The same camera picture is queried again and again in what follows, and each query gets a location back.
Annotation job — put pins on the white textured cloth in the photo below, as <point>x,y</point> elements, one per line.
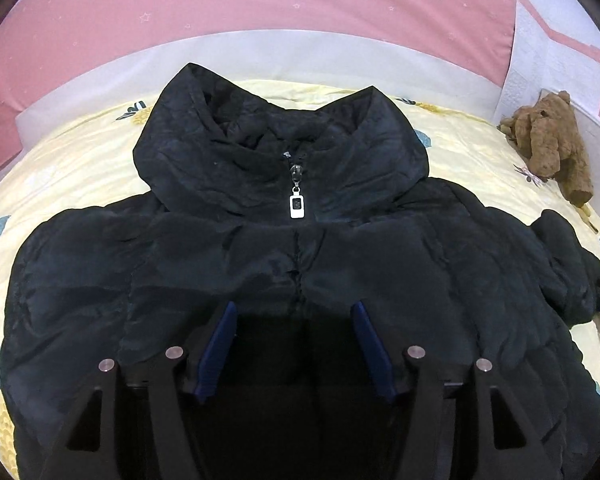
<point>530,60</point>

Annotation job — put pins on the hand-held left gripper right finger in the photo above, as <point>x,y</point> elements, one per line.
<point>372,355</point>

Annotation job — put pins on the yellow pineapple print bedsheet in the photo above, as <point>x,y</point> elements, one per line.
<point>80,170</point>

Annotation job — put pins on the white bed edge padding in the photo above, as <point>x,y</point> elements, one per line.
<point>105,70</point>

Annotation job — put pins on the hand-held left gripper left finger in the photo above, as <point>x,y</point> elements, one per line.
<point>216,355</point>

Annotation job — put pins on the pink star print wall covering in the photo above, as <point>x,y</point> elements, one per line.
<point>180,0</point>

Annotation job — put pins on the black puffer jacket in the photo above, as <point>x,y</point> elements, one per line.
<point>280,200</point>

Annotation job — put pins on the brown plush toy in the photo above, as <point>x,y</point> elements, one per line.
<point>550,135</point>

